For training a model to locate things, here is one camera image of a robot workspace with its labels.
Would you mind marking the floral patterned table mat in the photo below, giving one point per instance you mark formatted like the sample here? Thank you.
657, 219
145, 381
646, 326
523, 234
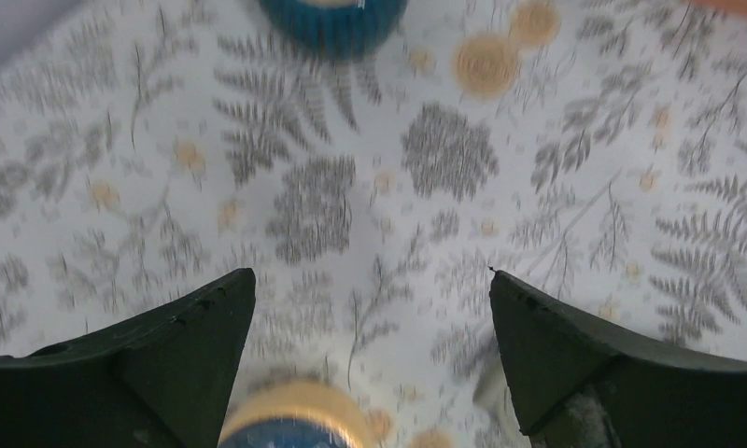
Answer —
595, 149

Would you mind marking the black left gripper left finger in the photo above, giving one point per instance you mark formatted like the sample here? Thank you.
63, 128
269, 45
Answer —
159, 379

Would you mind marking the dark teal ribbed mug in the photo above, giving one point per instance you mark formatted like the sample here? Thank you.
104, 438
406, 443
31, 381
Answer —
339, 30

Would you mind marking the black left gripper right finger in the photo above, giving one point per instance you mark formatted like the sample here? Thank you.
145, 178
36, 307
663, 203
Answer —
577, 380

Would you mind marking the salmon pink tray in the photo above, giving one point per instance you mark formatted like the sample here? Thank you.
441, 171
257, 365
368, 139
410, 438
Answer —
738, 7

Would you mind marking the blue butterfly mug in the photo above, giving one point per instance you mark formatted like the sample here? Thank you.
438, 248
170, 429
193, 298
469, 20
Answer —
298, 413

